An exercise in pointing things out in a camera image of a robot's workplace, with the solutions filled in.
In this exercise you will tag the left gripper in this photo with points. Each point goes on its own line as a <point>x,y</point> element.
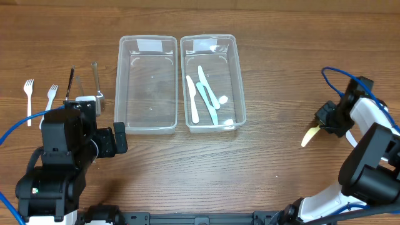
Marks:
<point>106,142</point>

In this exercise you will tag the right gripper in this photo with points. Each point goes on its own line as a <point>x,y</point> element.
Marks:
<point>328,117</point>

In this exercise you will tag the cream yellow plastic knife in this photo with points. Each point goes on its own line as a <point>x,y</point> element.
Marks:
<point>309,135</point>

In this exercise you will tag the white plastic knife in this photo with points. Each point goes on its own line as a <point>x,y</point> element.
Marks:
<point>350,138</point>
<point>205,83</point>
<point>192,94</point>

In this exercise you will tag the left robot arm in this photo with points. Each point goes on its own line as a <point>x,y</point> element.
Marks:
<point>56,173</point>

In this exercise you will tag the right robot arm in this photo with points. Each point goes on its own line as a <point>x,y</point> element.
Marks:
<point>368,181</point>

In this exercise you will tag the left clear plastic container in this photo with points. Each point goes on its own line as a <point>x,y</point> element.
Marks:
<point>146,98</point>

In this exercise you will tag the clear plastic container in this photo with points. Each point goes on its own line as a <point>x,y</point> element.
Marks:
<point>219,58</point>
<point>146,98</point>

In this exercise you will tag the right clear plastic container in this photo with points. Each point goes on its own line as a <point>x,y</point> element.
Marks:
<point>219,58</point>

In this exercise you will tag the long metal fork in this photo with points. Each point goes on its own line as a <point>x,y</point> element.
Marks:
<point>100,99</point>

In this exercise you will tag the short metal fork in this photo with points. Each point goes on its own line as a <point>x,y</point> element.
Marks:
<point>80,86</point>

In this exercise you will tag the white plastic fork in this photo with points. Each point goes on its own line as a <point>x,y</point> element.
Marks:
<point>28,89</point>
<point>51,94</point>

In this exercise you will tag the light blue plastic knife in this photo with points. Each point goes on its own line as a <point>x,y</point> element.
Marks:
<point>211,109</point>

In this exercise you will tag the white plastic fork far left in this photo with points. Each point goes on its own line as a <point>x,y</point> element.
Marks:
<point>28,89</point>

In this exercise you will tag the black handled metal fork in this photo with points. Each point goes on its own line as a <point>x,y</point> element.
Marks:
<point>71,77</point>

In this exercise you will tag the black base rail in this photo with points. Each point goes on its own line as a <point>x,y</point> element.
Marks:
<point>109,214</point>

